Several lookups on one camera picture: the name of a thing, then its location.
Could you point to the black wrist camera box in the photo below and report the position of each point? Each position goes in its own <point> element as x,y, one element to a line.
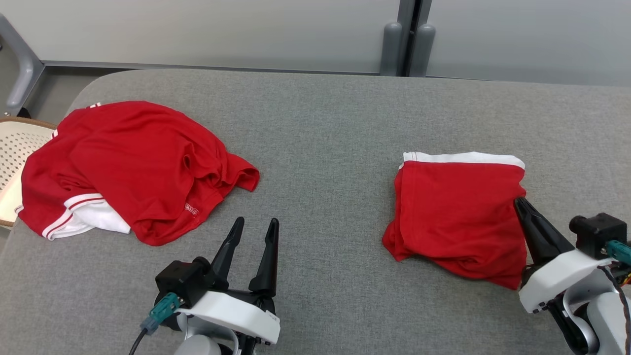
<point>182,281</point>
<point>599,234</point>

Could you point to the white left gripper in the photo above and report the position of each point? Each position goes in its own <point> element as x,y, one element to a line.
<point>231,313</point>

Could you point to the red shorts with white trim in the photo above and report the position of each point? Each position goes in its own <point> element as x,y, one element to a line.
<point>453,212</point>

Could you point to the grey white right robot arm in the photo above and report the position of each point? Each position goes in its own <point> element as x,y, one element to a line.
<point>606,315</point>

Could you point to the grey partition post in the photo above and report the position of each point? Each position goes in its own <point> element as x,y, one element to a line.
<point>392,49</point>
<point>425,49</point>

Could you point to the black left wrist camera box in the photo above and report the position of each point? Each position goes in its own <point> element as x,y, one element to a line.
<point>182,281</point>

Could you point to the grey metal frame leg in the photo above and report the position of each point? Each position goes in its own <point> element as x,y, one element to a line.
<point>19,74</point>

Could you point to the red shirt with white sleeves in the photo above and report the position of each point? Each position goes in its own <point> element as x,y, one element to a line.
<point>138,158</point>

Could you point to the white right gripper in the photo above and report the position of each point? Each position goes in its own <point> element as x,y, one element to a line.
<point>562,276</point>

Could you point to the beige perforated laundry basket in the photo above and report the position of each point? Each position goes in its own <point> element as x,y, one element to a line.
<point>19,148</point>

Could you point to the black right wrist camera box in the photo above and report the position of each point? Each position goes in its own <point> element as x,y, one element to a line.
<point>599,234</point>

